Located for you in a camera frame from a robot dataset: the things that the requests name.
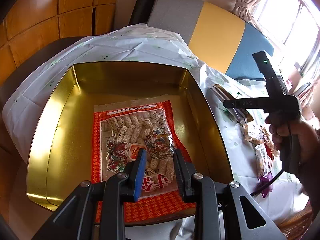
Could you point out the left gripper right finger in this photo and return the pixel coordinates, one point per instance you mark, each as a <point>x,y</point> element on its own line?
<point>197,188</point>

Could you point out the gold red gift box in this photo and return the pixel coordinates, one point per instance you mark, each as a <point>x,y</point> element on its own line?
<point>61,149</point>

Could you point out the wicker chair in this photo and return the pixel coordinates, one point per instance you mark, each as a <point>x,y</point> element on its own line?
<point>297,225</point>

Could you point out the cloud-print white tablecloth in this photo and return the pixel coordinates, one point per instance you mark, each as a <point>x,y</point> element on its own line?
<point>76,216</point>

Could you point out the window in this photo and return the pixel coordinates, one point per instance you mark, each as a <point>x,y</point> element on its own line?
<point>292,30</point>

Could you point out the person's right hand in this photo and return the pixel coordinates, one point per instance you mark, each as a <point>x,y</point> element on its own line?
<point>308,139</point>

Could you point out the white rice cake packet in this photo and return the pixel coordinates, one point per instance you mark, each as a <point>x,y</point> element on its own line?
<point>264,162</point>

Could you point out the large orange rice-cracker bag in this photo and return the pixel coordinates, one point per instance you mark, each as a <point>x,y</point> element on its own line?
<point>139,142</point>

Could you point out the purple snack packet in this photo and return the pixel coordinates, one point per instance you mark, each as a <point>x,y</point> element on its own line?
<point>263,180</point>

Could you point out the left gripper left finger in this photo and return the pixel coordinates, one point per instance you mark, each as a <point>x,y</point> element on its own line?
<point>123,187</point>

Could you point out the grey yellow blue chair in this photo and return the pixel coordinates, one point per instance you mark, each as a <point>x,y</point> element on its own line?
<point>217,37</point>

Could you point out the clear rice crisp pack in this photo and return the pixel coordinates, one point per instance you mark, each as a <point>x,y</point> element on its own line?
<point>257,135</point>

